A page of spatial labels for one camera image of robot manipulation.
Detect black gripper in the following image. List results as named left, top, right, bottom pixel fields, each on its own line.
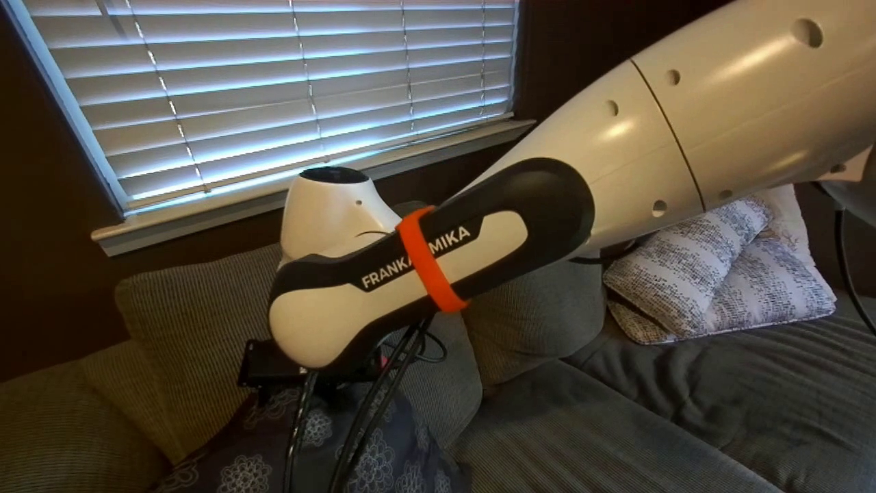
left=235, top=336, right=319, bottom=406

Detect dark grey dotted pillow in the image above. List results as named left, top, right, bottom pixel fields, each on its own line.
left=147, top=380, right=462, bottom=493

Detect light patterned throw pillow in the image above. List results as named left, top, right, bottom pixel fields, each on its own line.
left=601, top=184, right=840, bottom=350

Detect large sofa back cushion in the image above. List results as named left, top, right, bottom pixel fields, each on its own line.
left=113, top=242, right=488, bottom=462

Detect wooden window sill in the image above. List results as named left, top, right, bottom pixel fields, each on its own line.
left=89, top=116, right=539, bottom=259

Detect small sofa back cushion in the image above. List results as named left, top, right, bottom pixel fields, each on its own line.
left=0, top=339, right=180, bottom=493

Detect medium sofa back cushion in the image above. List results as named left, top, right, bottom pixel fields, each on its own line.
left=462, top=258, right=610, bottom=392

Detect white window blinds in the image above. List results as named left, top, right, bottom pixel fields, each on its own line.
left=4, top=0, right=524, bottom=218

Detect grey-green sofa seat cushion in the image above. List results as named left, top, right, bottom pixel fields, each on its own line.
left=449, top=358, right=777, bottom=493
left=564, top=290, right=876, bottom=493

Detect grey-green fabric sofa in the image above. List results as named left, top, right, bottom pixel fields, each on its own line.
left=0, top=181, right=876, bottom=493

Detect black gripper cable bundle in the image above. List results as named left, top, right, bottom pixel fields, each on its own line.
left=280, top=317, right=449, bottom=493

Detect orange strap on arm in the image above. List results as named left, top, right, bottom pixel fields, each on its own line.
left=398, top=205, right=472, bottom=317

